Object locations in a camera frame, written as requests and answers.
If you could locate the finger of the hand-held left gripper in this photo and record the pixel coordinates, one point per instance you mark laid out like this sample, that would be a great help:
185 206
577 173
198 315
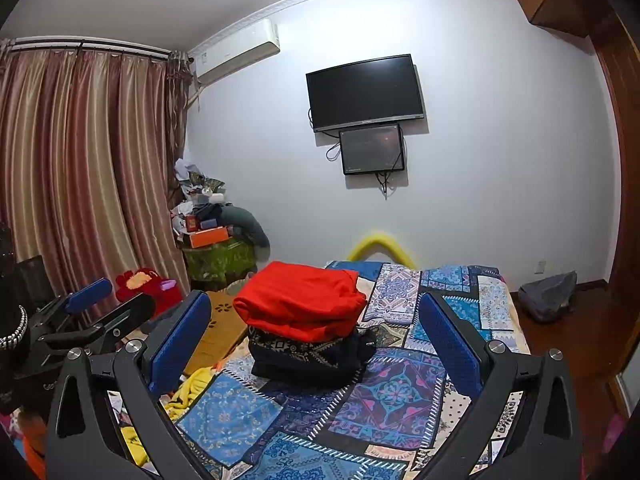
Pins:
90 292
120 322

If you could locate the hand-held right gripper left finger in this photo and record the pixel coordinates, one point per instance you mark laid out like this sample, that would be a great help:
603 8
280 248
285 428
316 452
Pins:
180 340

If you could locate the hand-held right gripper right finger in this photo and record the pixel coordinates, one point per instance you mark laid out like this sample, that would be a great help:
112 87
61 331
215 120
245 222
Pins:
450 345

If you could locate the red zip jacket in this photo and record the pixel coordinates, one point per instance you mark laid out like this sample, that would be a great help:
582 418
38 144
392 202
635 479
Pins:
300 295

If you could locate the mixed clothes and papers pile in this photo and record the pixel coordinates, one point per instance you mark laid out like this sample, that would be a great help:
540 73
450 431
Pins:
20 435

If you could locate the dark patterned folded clothes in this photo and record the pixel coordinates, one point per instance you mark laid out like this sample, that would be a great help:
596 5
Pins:
300 355

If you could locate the bamboo lap desk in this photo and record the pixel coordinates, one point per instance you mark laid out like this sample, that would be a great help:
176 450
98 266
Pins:
220 330

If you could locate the red plush toy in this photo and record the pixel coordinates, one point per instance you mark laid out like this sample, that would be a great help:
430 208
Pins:
145 285

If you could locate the yellow cloth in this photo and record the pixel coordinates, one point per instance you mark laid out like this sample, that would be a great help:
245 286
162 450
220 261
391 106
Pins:
195 385

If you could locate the dark beaded cloth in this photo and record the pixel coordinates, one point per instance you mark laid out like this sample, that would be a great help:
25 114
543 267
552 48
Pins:
12 285

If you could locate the blue patchwork bedsheet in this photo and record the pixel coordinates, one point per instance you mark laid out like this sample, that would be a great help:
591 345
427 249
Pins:
390 395

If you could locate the green cloth-covered stand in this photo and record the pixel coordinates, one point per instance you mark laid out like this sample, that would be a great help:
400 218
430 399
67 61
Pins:
220 260

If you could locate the orange box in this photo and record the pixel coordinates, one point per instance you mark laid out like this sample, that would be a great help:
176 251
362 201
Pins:
210 237

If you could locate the grey bag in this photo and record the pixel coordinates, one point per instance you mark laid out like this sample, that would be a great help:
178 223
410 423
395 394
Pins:
547 295

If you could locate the small red box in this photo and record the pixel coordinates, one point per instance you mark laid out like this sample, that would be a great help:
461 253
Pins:
192 223

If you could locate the striped brown curtain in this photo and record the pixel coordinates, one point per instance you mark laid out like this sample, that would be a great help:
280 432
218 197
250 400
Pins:
75 160

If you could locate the curtain rod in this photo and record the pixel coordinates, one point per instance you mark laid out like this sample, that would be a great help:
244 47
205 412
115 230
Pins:
100 46

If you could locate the brown wooden door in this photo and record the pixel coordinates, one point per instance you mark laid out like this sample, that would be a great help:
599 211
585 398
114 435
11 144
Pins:
625 160

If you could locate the white air conditioner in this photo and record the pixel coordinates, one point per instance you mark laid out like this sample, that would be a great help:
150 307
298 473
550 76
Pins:
235 50

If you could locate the white wall socket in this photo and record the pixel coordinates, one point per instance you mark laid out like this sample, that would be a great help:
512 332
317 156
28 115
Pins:
540 267

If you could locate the small black wall monitor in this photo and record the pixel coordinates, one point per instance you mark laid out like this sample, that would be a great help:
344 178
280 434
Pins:
372 149

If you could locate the black wall television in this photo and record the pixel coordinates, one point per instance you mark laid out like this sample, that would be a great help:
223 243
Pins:
365 90

